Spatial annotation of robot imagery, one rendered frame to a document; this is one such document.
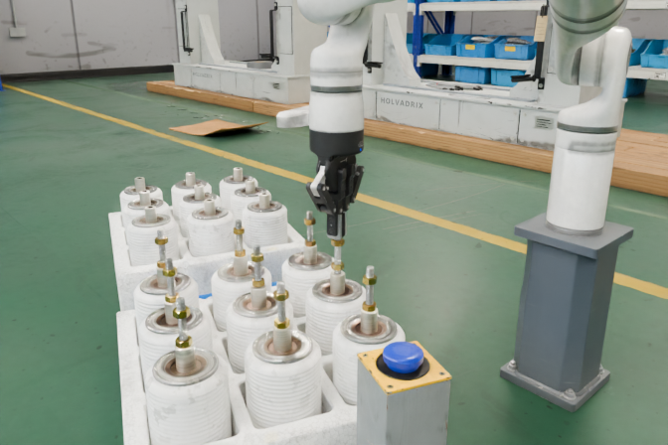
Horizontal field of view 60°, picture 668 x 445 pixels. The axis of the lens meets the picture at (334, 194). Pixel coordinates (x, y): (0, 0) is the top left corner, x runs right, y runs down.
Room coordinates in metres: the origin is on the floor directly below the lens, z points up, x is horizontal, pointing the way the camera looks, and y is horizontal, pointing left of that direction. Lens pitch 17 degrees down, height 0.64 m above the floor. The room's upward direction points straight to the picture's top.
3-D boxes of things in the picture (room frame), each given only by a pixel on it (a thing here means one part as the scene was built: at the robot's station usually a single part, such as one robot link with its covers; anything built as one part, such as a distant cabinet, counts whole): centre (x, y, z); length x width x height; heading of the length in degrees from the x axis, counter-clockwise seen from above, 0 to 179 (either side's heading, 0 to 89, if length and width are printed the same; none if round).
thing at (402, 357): (0.50, -0.07, 0.32); 0.04 x 0.04 x 0.02
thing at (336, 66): (0.79, -0.01, 0.63); 0.09 x 0.07 x 0.15; 141
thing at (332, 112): (0.79, 0.01, 0.53); 0.11 x 0.09 x 0.06; 60
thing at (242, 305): (0.74, 0.11, 0.25); 0.08 x 0.08 x 0.01
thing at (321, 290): (0.78, -0.01, 0.25); 0.08 x 0.08 x 0.01
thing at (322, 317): (0.78, 0.00, 0.16); 0.10 x 0.10 x 0.18
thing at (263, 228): (1.18, 0.15, 0.16); 0.10 x 0.10 x 0.18
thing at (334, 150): (0.78, 0.00, 0.46); 0.08 x 0.08 x 0.09
